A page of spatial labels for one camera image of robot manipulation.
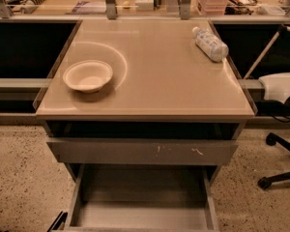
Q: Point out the grey drawer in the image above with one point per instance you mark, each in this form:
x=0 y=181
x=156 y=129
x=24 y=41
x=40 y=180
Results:
x=141 y=198
x=142 y=151

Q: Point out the grey drawer cabinet with top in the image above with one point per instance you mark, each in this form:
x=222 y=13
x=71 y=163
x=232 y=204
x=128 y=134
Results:
x=163 y=87

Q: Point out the grey top drawer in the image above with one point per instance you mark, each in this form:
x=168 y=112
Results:
x=142 y=151

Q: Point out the white paper bowl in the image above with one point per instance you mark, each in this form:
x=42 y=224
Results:
x=88 y=76

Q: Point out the clear plastic water bottle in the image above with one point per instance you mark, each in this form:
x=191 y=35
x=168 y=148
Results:
x=210 y=44

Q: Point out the small round yellow ball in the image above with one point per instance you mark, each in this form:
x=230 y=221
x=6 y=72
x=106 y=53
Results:
x=126 y=4

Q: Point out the purple booklet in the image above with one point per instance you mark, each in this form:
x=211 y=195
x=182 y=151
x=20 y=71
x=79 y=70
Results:
x=86 y=7

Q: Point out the white chair seat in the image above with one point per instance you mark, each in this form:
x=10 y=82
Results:
x=277 y=86

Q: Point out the black object on floor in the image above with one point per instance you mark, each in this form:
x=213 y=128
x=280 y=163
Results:
x=58 y=223

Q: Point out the white stick with black tip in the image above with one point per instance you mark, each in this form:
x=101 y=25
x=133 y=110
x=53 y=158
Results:
x=281 y=28

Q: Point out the clutter of cables and parts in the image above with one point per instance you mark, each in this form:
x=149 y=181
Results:
x=240 y=7

